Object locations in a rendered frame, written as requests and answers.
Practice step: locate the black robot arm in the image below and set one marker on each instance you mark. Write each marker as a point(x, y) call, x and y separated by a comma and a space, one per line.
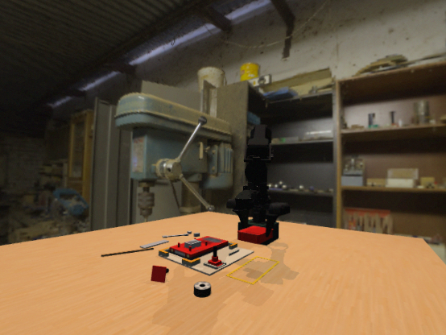
point(259, 152)

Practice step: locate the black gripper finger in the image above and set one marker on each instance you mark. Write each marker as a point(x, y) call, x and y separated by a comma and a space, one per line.
point(270, 220)
point(243, 216)

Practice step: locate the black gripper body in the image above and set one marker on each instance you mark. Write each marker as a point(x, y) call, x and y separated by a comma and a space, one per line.
point(274, 208)

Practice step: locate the black toy tyre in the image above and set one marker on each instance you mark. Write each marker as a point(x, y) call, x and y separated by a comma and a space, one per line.
point(202, 289)

